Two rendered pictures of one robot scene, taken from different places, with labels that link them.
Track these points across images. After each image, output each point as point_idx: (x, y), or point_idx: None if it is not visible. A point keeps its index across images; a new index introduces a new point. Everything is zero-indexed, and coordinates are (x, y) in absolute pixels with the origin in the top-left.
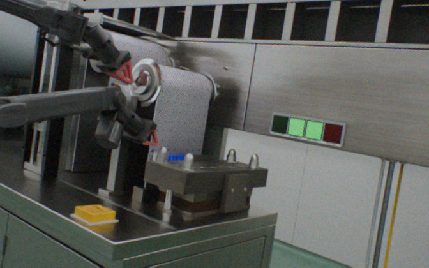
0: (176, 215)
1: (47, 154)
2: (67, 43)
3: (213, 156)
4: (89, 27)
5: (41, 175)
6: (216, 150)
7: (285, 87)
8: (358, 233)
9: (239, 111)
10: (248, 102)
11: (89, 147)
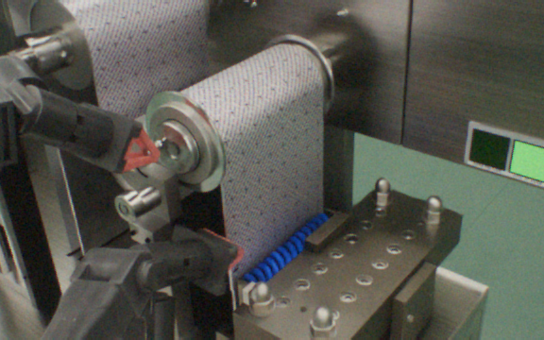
0: None
1: (30, 274)
2: None
3: (342, 181)
4: (23, 117)
5: (33, 306)
6: (347, 169)
7: (497, 72)
8: None
9: (389, 109)
10: (408, 92)
11: (101, 203)
